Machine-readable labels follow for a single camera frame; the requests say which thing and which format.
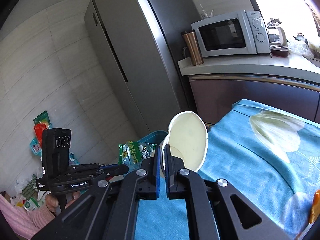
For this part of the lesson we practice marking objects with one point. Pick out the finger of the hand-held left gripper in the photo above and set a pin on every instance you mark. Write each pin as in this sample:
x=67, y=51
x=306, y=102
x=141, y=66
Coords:
x=112, y=171

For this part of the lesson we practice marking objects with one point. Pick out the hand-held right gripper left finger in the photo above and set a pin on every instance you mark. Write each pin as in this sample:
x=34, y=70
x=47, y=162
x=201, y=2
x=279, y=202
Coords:
x=157, y=177

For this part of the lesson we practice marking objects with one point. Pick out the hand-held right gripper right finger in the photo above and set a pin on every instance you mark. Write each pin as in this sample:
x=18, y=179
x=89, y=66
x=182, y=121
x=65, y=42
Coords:
x=170, y=180

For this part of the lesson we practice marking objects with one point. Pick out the green snack packet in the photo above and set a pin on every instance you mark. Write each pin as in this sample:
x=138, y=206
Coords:
x=131, y=152

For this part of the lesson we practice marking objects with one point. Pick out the white paper cup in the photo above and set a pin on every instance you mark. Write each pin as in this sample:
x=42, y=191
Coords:
x=187, y=142

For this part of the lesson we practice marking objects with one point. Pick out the blue plastic bin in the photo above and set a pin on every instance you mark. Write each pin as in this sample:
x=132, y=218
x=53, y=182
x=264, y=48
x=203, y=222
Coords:
x=152, y=136

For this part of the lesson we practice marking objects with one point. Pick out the orange peel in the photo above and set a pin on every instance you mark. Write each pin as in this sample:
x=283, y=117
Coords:
x=315, y=205

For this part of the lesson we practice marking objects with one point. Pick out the person's left forearm pink sleeve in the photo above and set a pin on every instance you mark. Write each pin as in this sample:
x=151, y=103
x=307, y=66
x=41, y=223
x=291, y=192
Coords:
x=25, y=222

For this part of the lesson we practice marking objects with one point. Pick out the person's left hand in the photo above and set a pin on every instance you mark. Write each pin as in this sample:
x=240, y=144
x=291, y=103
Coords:
x=51, y=203

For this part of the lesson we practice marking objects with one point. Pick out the pile of assorted wrappers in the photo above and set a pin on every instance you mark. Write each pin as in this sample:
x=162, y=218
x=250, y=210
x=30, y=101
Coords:
x=41, y=132

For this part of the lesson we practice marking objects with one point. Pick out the blue floral cloth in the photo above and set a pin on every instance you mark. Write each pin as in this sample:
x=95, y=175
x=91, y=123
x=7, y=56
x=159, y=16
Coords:
x=250, y=160

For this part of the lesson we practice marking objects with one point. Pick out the kitchen cabinet with counter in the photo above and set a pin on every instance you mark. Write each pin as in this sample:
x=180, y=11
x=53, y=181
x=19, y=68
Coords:
x=250, y=92

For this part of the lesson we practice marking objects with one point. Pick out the silver refrigerator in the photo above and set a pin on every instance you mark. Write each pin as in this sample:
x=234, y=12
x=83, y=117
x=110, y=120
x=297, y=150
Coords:
x=140, y=55

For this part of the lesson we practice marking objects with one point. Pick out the copper tumbler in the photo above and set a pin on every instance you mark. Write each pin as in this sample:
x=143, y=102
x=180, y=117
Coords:
x=193, y=47

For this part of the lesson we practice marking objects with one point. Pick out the white microwave oven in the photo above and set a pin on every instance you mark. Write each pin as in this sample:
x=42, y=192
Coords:
x=225, y=36

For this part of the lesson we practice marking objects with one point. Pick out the small cup with sticks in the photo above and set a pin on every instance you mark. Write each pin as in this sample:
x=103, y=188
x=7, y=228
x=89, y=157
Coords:
x=207, y=13

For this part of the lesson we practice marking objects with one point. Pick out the glass kettle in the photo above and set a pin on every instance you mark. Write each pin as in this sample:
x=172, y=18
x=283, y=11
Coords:
x=276, y=33

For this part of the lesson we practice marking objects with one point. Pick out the clear plastic bag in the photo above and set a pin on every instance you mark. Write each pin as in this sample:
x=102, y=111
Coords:
x=301, y=46

